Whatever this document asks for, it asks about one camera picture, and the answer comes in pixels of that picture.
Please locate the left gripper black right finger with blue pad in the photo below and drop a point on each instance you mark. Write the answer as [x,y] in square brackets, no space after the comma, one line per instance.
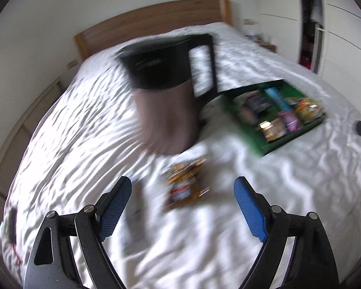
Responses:
[312,263]

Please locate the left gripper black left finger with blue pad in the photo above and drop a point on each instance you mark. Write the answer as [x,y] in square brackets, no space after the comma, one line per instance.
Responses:
[52,263]

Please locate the white wafer bar packet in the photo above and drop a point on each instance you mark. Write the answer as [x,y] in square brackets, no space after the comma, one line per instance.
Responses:
[135,213]

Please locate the blue white snack packet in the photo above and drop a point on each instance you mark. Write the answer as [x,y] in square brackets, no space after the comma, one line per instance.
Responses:
[257,102]

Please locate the brown snack bag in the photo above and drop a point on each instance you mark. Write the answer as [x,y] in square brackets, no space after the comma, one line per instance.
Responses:
[184,182]

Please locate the colourful candy bag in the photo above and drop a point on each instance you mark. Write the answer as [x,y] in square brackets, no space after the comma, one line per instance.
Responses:
[307,110]

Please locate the yellow blue snack bag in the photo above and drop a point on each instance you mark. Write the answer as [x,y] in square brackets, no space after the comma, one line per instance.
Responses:
[273,130]

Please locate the light blue bar packet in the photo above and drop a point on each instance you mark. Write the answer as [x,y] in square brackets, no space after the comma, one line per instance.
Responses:
[278,99]

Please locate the green tray box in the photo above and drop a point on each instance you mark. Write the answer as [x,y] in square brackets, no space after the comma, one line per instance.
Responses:
[232,99]

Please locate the white wardrobe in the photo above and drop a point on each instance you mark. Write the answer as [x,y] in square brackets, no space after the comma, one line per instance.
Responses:
[323,35]

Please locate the wooden nightstand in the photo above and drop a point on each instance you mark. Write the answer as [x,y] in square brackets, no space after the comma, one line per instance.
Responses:
[268,46]

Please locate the white bed sheet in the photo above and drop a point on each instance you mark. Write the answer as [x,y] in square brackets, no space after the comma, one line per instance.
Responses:
[192,233]

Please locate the wooden headboard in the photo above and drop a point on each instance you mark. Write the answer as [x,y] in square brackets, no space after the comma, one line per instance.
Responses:
[151,20]

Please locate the copper black electric kettle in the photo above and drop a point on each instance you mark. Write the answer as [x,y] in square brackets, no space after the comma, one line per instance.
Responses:
[159,72]

